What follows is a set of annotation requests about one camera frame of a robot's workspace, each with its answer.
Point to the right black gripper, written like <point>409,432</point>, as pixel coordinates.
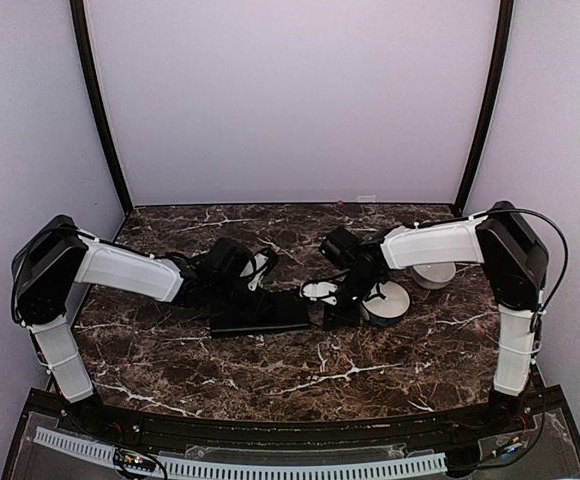
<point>338,317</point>

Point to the black zippered tool case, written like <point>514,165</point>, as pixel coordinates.
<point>259,314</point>

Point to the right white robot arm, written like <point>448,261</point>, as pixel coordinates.
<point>512,256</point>

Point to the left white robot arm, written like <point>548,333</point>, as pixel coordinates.
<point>61,255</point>

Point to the white and teal bowl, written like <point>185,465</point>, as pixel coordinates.
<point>385,305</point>

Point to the plain white bowl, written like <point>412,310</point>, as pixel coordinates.
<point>433,276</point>

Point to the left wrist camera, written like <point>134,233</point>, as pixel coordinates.
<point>228,257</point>

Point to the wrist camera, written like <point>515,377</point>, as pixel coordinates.
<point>340,247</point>
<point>228,257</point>

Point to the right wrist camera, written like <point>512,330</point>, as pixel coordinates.
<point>340,247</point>

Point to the white slotted cable duct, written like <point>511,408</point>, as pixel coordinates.
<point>214,463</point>

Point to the black front rail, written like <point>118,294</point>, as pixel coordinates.
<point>541,441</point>

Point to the left black frame post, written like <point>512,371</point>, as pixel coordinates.
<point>90,76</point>

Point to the black frame post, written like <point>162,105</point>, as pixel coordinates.
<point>90,76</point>
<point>493,79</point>

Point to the right black frame post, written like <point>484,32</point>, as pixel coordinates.
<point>493,79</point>

